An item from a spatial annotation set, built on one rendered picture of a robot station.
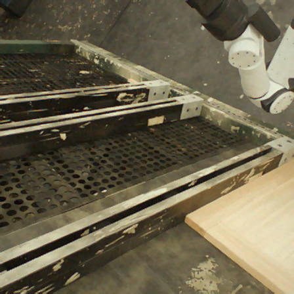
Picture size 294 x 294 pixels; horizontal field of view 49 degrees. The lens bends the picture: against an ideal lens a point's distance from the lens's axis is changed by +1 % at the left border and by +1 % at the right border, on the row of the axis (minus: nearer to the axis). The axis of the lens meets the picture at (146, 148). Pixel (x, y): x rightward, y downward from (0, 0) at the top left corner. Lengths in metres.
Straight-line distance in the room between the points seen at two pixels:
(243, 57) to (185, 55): 1.99
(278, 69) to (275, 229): 0.43
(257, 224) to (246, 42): 0.40
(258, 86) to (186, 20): 2.10
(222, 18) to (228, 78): 1.78
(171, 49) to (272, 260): 2.34
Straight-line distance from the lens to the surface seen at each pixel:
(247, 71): 0.87
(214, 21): 0.72
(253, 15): 0.75
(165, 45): 2.92
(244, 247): 0.72
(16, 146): 0.89
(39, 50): 1.94
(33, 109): 1.09
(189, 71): 2.65
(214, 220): 0.75
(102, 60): 1.82
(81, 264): 0.58
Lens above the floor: 2.03
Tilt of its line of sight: 53 degrees down
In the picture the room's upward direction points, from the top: 58 degrees counter-clockwise
